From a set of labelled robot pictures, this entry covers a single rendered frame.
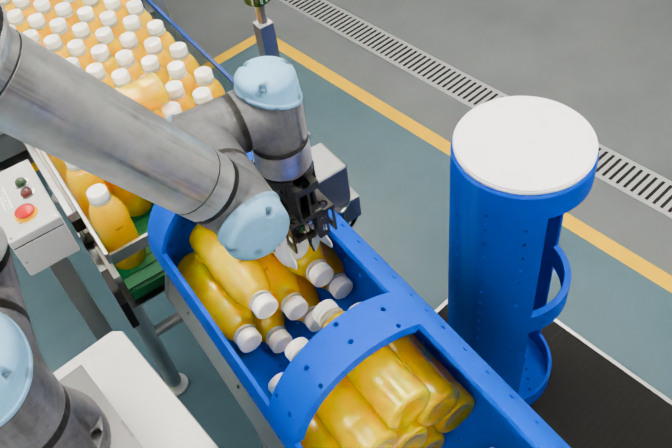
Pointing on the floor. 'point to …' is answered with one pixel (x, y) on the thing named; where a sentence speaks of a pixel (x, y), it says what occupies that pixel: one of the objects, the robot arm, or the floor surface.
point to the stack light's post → (266, 38)
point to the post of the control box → (71, 281)
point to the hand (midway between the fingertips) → (298, 249)
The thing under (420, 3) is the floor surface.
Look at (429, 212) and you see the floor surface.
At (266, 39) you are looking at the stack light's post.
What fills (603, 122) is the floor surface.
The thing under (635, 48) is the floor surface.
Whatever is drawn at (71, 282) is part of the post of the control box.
